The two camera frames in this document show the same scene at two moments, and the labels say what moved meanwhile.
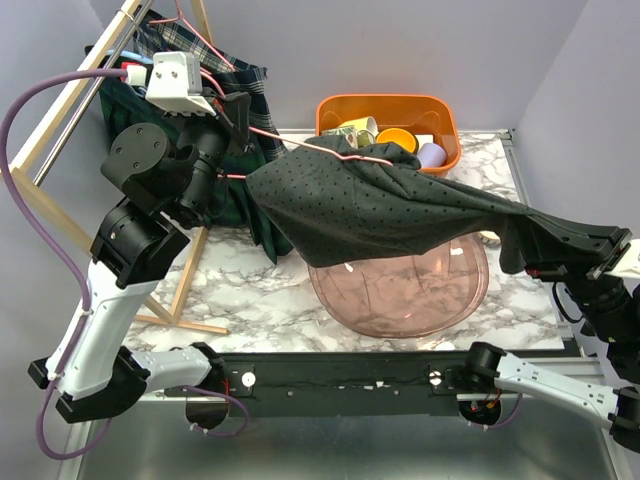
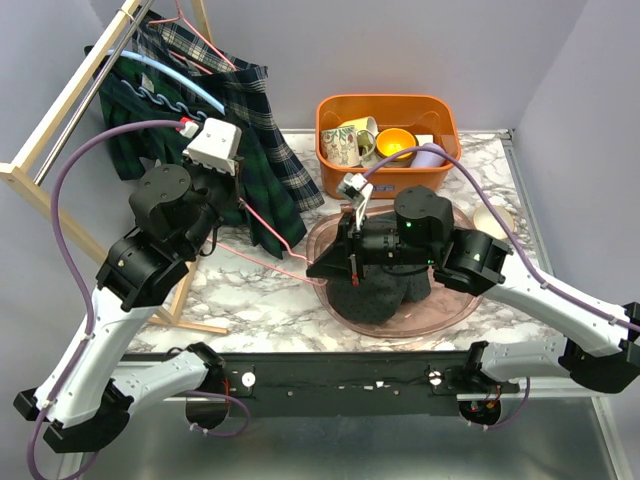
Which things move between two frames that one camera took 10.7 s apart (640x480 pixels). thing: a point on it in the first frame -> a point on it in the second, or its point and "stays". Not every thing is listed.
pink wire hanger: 295,142 -> 246,253
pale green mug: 365,128 stays
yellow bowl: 400,137 stays
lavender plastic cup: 431,155 stays
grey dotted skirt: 333,199 -> 379,295
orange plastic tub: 419,114 stays
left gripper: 232,131 -> 230,179
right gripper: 579,243 -> 344,258
